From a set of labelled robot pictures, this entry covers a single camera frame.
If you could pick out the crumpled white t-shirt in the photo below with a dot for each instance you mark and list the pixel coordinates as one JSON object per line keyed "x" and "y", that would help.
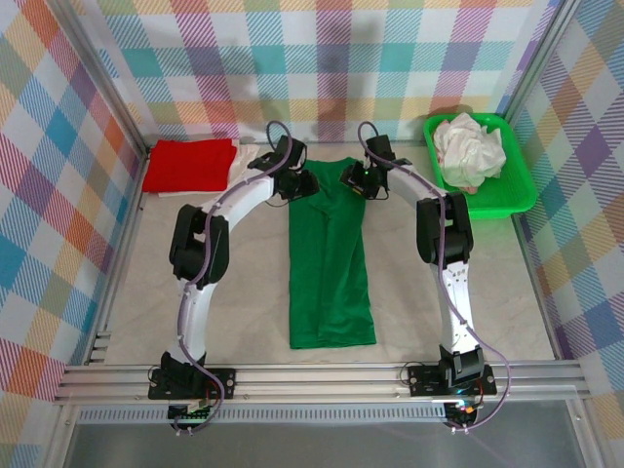
{"x": 468, "y": 146}

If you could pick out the folded white t-shirt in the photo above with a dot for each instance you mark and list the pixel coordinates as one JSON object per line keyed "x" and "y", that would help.
{"x": 241, "y": 166}

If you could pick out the folded red t-shirt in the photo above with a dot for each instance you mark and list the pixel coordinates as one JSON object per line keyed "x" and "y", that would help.
{"x": 185, "y": 166}

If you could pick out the crumpled pink garment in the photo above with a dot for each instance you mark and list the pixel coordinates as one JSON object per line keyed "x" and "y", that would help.
{"x": 470, "y": 189}

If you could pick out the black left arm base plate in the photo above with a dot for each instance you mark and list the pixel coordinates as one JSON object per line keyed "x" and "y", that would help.
{"x": 224, "y": 380}

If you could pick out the green plastic basket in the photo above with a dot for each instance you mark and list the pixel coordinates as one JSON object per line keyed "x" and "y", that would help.
{"x": 509, "y": 187}

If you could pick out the aluminium side rail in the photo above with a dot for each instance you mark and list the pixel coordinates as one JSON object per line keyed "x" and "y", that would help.
{"x": 130, "y": 219}
{"x": 545, "y": 317}

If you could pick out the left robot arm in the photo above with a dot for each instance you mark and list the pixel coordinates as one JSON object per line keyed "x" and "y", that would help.
{"x": 239, "y": 200}

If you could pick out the aluminium mounting rail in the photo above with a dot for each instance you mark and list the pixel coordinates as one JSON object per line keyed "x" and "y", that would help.
{"x": 317, "y": 380}

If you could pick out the green t-shirt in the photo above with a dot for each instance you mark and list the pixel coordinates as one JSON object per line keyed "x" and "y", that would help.
{"x": 331, "y": 268}

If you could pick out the aluminium frame post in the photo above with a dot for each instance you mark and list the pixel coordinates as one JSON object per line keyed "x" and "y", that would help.
{"x": 102, "y": 73}
{"x": 538, "y": 58}

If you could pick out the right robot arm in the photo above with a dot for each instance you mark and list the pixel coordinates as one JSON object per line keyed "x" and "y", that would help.
{"x": 460, "y": 278}

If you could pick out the grey metal panel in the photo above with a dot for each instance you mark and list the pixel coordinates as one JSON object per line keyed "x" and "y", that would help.
{"x": 317, "y": 448}

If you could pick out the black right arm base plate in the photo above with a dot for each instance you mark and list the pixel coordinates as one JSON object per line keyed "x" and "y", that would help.
{"x": 421, "y": 380}

